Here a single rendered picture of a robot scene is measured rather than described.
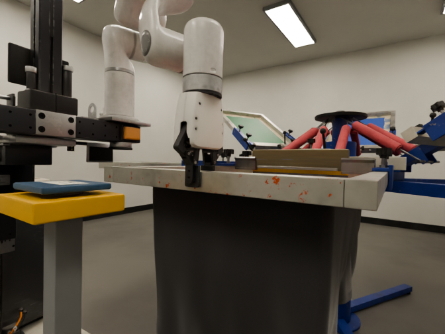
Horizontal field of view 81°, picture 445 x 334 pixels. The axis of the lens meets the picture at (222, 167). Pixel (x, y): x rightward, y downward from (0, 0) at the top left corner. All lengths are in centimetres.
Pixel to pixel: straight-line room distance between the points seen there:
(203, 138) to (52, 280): 32
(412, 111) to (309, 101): 165
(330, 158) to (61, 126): 83
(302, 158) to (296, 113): 448
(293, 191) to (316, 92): 506
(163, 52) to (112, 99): 42
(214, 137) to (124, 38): 58
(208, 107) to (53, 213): 29
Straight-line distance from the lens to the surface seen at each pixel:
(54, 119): 80
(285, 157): 101
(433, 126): 124
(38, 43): 87
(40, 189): 41
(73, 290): 50
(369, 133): 162
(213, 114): 49
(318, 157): 98
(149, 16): 58
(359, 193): 37
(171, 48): 55
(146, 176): 58
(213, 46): 51
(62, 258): 48
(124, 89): 94
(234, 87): 622
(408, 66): 534
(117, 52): 97
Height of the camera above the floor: 101
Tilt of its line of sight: 1 degrees down
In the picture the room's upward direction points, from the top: 1 degrees clockwise
